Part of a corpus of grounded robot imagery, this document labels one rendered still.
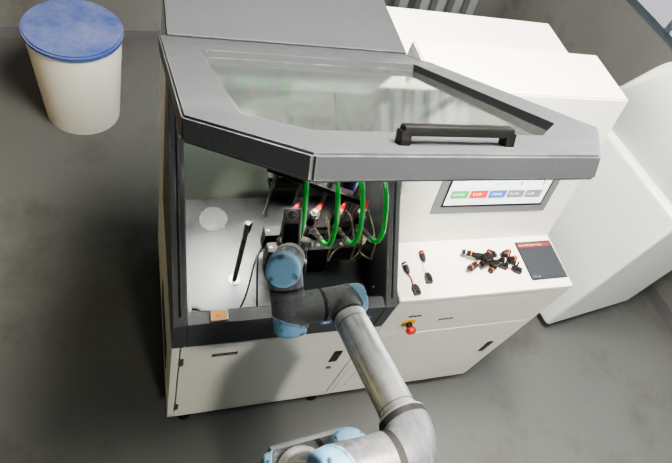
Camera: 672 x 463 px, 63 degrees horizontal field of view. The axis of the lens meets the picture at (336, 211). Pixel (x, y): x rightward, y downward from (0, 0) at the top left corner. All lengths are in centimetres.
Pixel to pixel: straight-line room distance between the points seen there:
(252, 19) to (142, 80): 207
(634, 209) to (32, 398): 266
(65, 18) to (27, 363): 164
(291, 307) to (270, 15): 89
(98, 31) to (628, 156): 257
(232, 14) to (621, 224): 195
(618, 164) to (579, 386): 123
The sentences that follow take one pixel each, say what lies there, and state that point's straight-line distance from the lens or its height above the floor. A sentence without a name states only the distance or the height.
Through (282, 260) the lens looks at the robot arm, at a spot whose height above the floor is 147.
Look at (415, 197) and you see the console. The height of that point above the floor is 118.
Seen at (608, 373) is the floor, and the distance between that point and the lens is 347.
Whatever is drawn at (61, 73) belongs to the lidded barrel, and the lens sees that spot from 303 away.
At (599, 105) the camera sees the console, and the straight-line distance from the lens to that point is 194.
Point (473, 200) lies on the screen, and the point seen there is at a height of 116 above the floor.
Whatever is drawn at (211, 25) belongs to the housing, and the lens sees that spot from 162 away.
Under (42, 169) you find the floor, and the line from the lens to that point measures 321.
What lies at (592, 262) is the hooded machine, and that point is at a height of 57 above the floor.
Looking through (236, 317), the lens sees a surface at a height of 95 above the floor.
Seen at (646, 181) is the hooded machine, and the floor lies 105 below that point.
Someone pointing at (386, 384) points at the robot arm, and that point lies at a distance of 111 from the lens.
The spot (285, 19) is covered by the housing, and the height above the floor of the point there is 150.
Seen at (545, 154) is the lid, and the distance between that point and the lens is 85.
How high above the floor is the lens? 245
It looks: 51 degrees down
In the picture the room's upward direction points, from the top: 24 degrees clockwise
